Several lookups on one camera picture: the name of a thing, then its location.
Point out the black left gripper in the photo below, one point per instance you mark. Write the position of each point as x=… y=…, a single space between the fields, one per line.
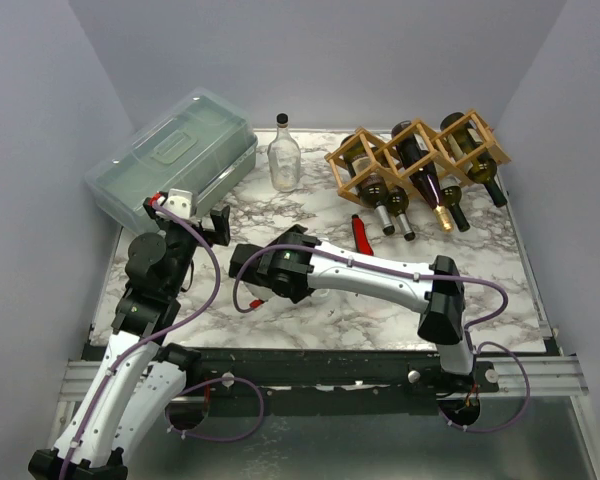
x=220 y=225

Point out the clear flask bottle black cap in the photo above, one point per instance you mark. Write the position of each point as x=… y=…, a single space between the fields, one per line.
x=284 y=157

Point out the clear glass bottle blue cap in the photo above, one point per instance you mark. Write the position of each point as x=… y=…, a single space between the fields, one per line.
x=320 y=294

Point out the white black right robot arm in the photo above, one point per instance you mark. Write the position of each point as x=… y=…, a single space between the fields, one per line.
x=295 y=265

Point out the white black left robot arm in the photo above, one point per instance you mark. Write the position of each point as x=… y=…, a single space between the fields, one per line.
x=138 y=374

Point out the wooden wine rack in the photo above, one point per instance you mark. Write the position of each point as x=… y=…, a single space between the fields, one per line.
x=386 y=162

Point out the green bottle Italia label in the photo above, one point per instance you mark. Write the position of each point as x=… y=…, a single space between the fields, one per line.
x=372 y=191

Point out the dark red wine bottle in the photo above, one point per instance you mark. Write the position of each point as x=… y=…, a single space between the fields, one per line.
x=412 y=149

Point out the green wine bottle far right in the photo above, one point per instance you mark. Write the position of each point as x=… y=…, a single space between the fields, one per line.
x=481 y=168

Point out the green plastic toolbox clear lid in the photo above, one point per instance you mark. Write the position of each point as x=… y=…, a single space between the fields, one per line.
x=203 y=144

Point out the red black corkscrew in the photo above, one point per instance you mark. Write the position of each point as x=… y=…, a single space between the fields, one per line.
x=362 y=243

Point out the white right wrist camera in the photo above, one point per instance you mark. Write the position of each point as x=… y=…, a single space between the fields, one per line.
x=261 y=295

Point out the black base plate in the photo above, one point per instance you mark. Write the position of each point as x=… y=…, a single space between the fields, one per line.
x=239 y=382

